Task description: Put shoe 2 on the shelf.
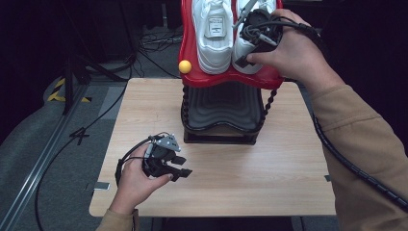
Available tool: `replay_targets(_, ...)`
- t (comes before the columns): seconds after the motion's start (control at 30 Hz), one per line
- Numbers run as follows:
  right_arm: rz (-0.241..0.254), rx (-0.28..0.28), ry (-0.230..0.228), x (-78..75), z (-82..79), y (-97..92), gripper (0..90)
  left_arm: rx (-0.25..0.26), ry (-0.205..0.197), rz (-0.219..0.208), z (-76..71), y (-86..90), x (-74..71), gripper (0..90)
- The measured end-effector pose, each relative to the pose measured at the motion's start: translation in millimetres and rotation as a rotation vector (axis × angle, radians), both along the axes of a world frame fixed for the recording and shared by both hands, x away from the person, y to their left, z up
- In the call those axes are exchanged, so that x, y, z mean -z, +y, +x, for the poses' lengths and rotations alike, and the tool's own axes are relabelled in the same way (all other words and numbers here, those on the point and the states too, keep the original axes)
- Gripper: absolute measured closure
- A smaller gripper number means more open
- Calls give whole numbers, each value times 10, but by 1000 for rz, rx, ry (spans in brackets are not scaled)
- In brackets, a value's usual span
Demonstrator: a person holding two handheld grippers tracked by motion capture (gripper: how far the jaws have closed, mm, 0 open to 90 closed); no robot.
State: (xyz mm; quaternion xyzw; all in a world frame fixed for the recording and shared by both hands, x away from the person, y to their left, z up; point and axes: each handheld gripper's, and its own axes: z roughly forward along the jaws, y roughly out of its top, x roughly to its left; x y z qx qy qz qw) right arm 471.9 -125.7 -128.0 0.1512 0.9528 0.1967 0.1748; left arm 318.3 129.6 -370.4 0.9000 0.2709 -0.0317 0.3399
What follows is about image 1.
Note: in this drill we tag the white sneaker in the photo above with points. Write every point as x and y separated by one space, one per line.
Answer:
243 48
213 48

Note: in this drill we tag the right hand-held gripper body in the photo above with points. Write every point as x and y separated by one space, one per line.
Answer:
261 32

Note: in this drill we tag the yellow ball knob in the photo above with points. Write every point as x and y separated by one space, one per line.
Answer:
185 66

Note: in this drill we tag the red and black shoe rack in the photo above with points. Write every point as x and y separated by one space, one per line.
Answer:
224 106

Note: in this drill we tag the yellow and black floor tape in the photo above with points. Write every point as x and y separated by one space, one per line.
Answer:
54 94

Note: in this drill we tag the grey metal floor rail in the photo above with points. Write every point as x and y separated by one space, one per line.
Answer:
38 166

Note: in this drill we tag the person's left hand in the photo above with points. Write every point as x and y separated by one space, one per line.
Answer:
134 186

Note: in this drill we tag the black metal stand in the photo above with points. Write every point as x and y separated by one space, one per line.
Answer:
73 80

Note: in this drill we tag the person's right hand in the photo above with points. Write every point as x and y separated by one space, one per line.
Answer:
298 54

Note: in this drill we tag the grey tape strip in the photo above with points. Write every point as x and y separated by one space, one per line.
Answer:
327 178
102 185

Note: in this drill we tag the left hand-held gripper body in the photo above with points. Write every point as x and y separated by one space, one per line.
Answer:
158 159

